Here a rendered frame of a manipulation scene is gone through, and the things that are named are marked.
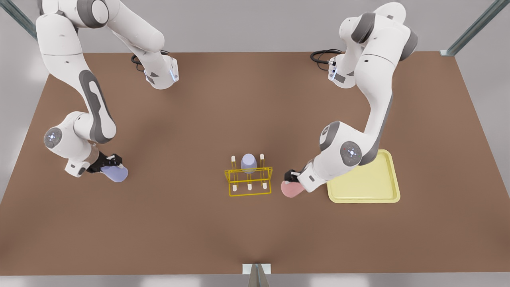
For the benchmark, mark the pink cup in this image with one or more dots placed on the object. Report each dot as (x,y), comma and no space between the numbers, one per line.
(291,189)

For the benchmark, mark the silver frame post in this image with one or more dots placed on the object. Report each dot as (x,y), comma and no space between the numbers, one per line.
(472,28)
(257,275)
(20,18)

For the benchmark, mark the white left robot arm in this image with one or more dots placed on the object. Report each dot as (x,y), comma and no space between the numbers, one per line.
(374,71)

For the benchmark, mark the lavender blue cup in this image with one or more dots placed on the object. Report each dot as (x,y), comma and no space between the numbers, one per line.
(248,162)
(116,173)

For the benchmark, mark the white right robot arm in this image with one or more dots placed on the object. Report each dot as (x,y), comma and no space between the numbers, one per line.
(95,103)

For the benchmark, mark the pale yellow tray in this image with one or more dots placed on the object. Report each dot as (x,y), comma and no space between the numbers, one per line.
(368,181)

